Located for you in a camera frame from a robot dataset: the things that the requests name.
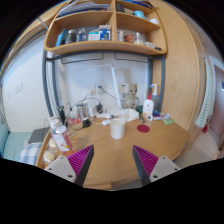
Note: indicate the clear pump dispenser bottle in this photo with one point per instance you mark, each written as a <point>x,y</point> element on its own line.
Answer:
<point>154,96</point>

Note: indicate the blue plaid pillow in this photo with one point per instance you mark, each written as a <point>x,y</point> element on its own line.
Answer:
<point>30,153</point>

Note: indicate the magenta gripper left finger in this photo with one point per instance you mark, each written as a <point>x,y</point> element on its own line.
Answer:
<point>73,168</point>

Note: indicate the white box on desk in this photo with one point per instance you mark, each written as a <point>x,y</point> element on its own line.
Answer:
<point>129,114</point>

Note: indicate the wooden wall shelf unit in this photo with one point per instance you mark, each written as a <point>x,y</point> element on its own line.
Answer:
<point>95,25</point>

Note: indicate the green sponge block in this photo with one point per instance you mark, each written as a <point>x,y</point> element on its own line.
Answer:
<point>168,121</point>

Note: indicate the white pump lotion bottle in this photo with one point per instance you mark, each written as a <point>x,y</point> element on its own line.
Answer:
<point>148,106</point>

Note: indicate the teal bowl on shelf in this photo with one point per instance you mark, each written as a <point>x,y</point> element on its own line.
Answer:
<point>139,14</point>

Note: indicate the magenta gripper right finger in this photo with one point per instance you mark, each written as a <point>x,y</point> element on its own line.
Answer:
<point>150,167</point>

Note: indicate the grey laptop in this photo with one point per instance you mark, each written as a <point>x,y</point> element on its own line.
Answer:
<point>38,135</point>

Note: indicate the blue white box on shelf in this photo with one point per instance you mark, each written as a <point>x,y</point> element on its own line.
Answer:
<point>104,32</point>

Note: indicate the white cylindrical cup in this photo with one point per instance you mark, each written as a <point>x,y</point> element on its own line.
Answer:
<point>117,127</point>

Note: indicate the silver metal cup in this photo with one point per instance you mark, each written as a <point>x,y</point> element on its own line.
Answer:
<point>82,110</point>

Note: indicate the clear bottle pink liquid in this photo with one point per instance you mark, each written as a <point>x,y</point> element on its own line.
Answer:
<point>60,135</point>

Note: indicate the striped hanging towel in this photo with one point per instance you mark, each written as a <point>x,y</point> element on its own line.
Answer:
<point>208,101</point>

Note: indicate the white desk lamp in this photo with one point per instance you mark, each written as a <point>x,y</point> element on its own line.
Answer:
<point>108,90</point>

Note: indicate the round red coaster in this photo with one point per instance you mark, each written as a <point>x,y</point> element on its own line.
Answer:
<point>143,128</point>

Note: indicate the dark jar on shelf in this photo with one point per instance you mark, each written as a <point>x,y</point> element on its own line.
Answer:
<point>71,37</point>

